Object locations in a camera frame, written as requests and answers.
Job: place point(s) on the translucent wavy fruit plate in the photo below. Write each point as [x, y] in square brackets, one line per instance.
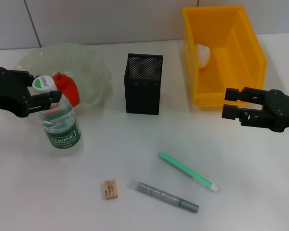
[91, 69]

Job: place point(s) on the green pen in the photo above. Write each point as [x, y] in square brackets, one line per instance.
[183, 168]

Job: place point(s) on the white paper ball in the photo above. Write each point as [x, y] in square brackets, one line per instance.
[203, 56]

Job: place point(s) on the yellow plastic bin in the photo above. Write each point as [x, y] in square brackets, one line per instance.
[231, 72]

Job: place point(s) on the black mesh pen holder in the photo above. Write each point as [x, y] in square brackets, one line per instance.
[142, 96]

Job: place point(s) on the green label water bottle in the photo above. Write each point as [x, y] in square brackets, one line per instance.
[62, 130]

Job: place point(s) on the tan eraser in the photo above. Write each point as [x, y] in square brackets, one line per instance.
[110, 190]

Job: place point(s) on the silver glitter marker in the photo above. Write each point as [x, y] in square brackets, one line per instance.
[159, 193]

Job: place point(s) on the red knitted orange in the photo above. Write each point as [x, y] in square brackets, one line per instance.
[71, 91]

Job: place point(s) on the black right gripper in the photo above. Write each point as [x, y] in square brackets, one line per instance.
[281, 110]

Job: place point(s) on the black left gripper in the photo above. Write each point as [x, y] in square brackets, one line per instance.
[4, 96]

